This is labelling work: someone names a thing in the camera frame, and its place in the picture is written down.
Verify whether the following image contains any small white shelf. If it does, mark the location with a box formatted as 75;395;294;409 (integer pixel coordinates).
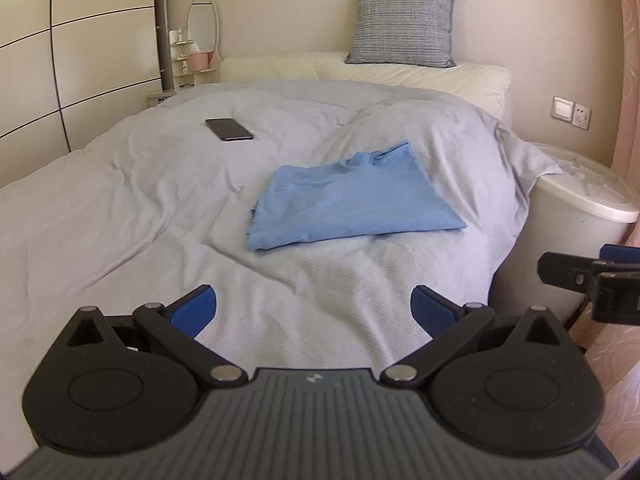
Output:
168;27;222;92

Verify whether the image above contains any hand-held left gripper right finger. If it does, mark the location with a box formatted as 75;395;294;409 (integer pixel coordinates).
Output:
379;284;573;387

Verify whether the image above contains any white wall switch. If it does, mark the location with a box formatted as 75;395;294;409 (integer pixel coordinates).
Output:
551;94;574;122

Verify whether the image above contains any white bedside table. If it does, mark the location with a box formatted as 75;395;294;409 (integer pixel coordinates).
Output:
145;87;177;109

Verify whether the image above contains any pink curtain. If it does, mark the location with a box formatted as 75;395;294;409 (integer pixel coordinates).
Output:
611;0;640;173

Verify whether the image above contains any blue printed T-shirt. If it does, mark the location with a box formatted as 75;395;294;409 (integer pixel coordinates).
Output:
245;140;468;251

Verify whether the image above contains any cream pillow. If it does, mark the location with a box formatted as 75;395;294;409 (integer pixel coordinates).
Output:
315;57;514;122
220;51;351;85

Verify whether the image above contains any oval vanity mirror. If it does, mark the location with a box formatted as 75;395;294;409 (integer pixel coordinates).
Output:
187;0;221;58

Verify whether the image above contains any grey woven pillow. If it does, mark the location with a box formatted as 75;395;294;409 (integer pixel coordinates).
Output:
344;0;459;69

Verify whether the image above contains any cream panelled wardrobe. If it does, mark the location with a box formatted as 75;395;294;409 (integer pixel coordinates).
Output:
0;0;162;189

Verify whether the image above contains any white lidded bin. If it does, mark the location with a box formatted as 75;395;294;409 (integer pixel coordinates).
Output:
491;143;640;332

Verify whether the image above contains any light bed duvet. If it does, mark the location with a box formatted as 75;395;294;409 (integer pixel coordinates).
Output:
0;79;563;463

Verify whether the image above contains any black smartphone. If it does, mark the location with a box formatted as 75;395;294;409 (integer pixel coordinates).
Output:
205;117;255;142

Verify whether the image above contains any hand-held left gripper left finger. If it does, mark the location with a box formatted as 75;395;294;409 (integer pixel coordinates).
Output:
62;284;248;388

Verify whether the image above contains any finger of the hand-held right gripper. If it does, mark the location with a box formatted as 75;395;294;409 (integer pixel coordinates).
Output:
537;251;640;324
599;243;640;264

